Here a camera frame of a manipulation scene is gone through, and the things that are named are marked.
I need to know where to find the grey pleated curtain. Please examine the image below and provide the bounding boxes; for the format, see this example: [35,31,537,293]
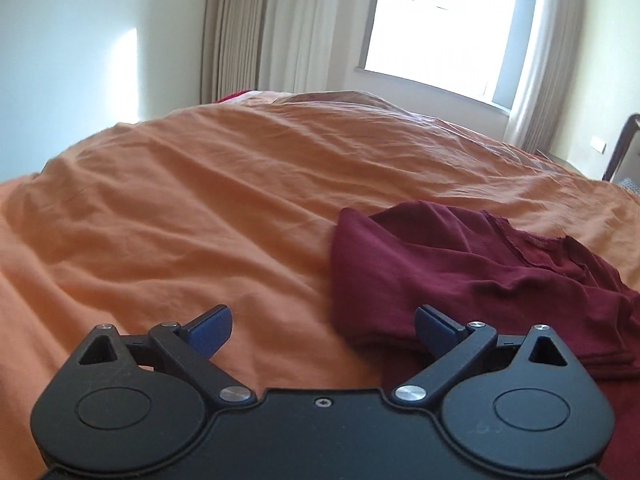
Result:
[502,0,590,154]

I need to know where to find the beige pleated curtain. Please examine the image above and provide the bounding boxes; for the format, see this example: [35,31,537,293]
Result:
[199,0,387,106]

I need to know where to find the padded headboard with dark frame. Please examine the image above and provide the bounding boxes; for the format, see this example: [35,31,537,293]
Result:
[601,113,640,187]

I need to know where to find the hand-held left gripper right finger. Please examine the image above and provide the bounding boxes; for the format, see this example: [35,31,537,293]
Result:
[389,304,577,409]

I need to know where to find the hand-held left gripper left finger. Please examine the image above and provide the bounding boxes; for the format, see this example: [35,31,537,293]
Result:
[70,304,253,409]

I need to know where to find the bright window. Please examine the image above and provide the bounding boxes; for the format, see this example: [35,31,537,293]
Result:
[361,0,552,112]

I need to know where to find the maroon garment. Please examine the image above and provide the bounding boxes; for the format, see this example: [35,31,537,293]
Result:
[328,200,640,382]

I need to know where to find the orange bed sheet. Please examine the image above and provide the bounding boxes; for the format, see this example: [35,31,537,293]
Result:
[0,90,640,480]

